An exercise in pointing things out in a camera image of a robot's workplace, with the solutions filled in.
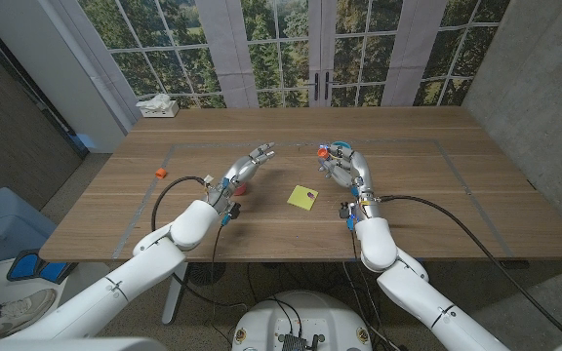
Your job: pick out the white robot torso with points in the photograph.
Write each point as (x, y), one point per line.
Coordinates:
(66, 345)

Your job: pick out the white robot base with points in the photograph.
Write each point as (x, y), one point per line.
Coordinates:
(300, 317)

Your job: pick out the yellow sticky note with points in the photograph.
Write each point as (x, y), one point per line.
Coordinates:
(299, 199)

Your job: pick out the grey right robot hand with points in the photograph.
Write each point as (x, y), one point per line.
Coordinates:
(356, 168)

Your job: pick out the small orange cap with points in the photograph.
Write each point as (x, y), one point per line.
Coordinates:
(161, 173)

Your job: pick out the black round device under table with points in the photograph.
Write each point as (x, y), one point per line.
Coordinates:
(206, 274)

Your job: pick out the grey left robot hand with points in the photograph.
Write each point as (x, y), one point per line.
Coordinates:
(242, 170)

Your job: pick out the grey table leg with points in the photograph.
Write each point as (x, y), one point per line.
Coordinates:
(420, 273)

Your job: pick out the white grey sneaker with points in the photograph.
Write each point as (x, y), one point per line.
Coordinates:
(22, 309)

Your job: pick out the blue-grey storage bin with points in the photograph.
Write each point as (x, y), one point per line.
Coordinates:
(3, 224)

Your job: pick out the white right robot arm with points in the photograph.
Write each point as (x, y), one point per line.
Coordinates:
(408, 287)

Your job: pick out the white table leg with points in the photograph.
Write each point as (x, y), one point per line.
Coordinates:
(171, 307)

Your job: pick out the pink stacking cup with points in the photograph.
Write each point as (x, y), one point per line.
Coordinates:
(242, 190)

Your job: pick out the glue stick with orange cap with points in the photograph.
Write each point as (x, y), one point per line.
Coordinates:
(323, 153)

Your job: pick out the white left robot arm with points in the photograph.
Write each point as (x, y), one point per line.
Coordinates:
(115, 287)

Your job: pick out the blue and black pad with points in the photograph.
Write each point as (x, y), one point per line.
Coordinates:
(32, 267)

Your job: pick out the printed window backdrop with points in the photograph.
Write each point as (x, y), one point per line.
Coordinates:
(281, 49)

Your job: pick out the white tissue box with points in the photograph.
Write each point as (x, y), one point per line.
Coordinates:
(160, 109)

